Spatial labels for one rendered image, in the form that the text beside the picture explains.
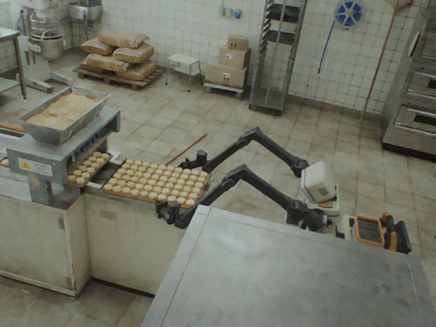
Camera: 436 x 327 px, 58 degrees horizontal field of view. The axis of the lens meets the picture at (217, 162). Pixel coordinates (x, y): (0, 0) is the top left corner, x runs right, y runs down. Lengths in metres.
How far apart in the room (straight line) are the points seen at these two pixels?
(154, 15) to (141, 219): 4.81
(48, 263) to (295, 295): 2.30
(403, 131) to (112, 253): 3.95
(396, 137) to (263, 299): 4.91
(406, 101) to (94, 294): 4.09
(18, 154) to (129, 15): 4.97
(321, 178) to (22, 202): 1.73
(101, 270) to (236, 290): 2.31
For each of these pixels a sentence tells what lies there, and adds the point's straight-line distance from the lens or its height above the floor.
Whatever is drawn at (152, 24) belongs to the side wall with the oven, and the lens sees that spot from 6.92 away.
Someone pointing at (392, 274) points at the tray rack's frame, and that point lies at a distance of 0.87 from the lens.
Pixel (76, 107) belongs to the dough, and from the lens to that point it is 2.60.
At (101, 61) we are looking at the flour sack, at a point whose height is 0.35.
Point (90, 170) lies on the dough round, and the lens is 2.64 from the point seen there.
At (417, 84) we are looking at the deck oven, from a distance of 5.27.
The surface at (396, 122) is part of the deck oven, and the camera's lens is 5.42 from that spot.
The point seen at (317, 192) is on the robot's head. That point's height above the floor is 1.17.
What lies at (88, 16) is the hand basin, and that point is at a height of 0.78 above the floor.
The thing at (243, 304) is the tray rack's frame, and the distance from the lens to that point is 0.72.
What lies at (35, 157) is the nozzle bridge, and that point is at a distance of 2.35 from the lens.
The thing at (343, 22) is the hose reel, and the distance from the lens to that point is 5.99.
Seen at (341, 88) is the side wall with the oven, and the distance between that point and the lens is 6.35.
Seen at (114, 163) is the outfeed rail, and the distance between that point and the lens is 2.75.
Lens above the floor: 2.37
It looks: 32 degrees down
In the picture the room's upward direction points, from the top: 7 degrees clockwise
